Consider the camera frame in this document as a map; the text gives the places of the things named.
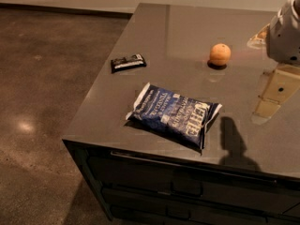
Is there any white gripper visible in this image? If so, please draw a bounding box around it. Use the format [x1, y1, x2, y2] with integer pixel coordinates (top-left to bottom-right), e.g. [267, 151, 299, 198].
[247, 0, 300, 125]

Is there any black rxbar chocolate bar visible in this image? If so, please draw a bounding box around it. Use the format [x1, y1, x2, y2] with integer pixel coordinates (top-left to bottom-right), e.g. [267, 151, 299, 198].
[111, 53, 147, 73]

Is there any orange fruit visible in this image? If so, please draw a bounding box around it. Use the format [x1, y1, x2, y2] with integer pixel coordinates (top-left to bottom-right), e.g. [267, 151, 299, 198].
[209, 43, 232, 66]

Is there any blue kettle chips bag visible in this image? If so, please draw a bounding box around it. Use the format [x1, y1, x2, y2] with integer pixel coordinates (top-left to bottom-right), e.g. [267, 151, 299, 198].
[126, 82, 222, 149]

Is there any dark drawer cabinet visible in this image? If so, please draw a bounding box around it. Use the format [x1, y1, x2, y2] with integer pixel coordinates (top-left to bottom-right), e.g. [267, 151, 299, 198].
[63, 139, 300, 225]

